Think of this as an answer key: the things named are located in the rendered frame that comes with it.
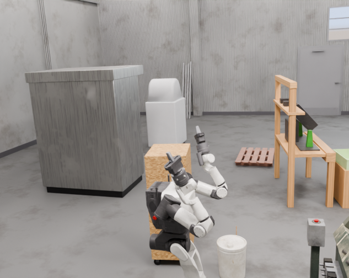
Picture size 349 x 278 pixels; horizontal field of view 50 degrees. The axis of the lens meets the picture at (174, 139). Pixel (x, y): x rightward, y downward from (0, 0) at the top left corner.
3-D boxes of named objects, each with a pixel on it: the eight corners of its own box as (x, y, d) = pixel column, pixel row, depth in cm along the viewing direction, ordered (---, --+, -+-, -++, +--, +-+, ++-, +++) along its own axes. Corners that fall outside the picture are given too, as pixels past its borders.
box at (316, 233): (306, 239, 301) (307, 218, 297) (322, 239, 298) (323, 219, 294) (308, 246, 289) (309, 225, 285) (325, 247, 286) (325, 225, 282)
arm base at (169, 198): (165, 224, 230) (150, 214, 233) (171, 222, 242) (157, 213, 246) (177, 203, 229) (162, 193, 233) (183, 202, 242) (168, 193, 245)
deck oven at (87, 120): (150, 175, 707) (143, 64, 659) (124, 199, 596) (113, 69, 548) (78, 171, 752) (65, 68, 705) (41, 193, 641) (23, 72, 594)
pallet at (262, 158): (272, 168, 707) (272, 163, 705) (232, 166, 732) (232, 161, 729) (276, 152, 810) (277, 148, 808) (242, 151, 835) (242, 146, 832)
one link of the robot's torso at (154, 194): (144, 238, 252) (140, 188, 244) (160, 216, 284) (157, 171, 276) (187, 242, 244) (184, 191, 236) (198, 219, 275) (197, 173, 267)
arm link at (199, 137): (203, 134, 285) (207, 149, 284) (191, 137, 283) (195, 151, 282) (207, 131, 273) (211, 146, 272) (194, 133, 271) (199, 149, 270)
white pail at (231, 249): (220, 263, 405) (219, 224, 394) (248, 267, 397) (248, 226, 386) (215, 281, 376) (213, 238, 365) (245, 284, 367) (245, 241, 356)
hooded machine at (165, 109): (160, 141, 963) (156, 77, 925) (187, 142, 940) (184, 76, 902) (148, 150, 887) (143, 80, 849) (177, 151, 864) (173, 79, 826)
